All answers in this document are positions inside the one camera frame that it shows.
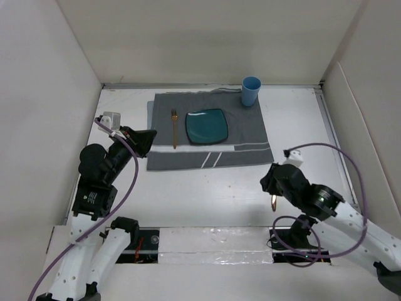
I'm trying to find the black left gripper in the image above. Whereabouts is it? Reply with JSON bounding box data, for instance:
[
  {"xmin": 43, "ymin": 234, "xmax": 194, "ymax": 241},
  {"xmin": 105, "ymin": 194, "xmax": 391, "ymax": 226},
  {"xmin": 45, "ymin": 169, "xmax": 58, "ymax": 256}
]
[{"xmin": 105, "ymin": 124, "xmax": 157, "ymax": 182}]

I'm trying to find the copper knife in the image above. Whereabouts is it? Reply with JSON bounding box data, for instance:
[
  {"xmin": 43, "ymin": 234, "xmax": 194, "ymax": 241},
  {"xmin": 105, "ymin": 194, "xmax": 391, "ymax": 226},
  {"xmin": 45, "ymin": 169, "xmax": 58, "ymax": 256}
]
[{"xmin": 271, "ymin": 195, "xmax": 277, "ymax": 212}]

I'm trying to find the copper fork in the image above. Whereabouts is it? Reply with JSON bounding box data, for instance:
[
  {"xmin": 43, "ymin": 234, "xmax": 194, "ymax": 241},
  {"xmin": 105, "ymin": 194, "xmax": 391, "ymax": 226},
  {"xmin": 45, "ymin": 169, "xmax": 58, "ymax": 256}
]
[{"xmin": 171, "ymin": 108, "xmax": 178, "ymax": 149}]

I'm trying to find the grey cloth placemat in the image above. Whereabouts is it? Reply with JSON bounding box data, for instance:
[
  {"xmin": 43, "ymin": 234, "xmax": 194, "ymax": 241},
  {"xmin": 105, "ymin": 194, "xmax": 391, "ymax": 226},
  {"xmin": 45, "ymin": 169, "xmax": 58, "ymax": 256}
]
[{"xmin": 147, "ymin": 88, "xmax": 274, "ymax": 171}]

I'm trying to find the teal square plate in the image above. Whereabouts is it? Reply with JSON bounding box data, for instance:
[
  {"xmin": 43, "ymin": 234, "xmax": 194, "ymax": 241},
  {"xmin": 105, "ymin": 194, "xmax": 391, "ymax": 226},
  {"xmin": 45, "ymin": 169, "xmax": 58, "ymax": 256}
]
[{"xmin": 185, "ymin": 108, "xmax": 229, "ymax": 145}]

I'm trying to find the blue plastic cup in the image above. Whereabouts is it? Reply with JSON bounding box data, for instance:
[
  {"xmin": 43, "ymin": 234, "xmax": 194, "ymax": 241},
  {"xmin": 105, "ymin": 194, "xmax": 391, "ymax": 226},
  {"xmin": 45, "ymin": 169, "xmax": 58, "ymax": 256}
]
[{"xmin": 241, "ymin": 77, "xmax": 261, "ymax": 107}]

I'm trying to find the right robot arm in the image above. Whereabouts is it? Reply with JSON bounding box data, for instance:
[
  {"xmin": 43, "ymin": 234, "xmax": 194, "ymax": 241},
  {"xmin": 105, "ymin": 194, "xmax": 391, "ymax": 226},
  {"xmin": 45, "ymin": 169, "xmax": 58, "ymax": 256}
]
[{"xmin": 260, "ymin": 164, "xmax": 400, "ymax": 295}]

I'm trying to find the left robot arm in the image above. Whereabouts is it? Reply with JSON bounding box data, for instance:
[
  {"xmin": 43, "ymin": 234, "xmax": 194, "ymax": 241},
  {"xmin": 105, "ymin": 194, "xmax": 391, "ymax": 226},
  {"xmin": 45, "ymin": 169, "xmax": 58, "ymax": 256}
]
[{"xmin": 29, "ymin": 125, "xmax": 157, "ymax": 300}]

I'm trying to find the silver foil tape strip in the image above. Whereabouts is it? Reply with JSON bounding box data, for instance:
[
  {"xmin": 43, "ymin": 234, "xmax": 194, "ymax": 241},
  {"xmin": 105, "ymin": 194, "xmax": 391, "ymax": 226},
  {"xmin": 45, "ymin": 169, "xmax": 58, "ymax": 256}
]
[{"xmin": 158, "ymin": 227, "xmax": 273, "ymax": 265}]

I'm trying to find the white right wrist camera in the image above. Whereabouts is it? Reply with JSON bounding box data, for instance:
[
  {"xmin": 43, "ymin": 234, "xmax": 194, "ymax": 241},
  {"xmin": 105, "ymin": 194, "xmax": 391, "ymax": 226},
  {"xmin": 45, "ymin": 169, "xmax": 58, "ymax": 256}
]
[{"xmin": 282, "ymin": 149, "xmax": 304, "ymax": 168}]

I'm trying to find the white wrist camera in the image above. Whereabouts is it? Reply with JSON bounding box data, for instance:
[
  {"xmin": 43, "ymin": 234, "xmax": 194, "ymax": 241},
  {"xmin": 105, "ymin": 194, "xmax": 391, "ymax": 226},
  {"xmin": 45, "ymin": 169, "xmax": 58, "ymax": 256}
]
[
  {"xmin": 282, "ymin": 149, "xmax": 304, "ymax": 168},
  {"xmin": 96, "ymin": 112, "xmax": 121, "ymax": 133}
]

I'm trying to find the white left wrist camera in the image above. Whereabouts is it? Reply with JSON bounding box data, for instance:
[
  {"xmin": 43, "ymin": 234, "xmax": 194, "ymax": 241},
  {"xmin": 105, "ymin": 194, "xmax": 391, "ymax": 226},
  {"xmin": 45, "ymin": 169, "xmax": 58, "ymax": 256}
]
[{"xmin": 96, "ymin": 112, "xmax": 121, "ymax": 133}]

